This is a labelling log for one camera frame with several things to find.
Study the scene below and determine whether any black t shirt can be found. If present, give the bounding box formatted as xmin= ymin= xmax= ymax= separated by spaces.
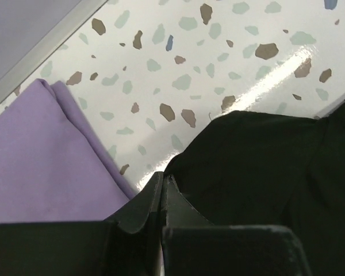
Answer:
xmin=164 ymin=102 xmax=345 ymax=275

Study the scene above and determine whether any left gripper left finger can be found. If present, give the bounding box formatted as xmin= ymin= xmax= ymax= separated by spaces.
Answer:
xmin=0 ymin=172 xmax=163 ymax=275

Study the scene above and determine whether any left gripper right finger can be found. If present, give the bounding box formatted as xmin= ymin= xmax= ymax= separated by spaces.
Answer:
xmin=162 ymin=176 xmax=308 ymax=275

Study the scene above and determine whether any aluminium frame rail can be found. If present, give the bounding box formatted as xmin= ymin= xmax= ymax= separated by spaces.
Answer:
xmin=0 ymin=1 xmax=104 ymax=102

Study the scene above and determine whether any folded purple t shirt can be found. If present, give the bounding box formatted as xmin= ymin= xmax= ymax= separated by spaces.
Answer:
xmin=0 ymin=79 xmax=135 ymax=223

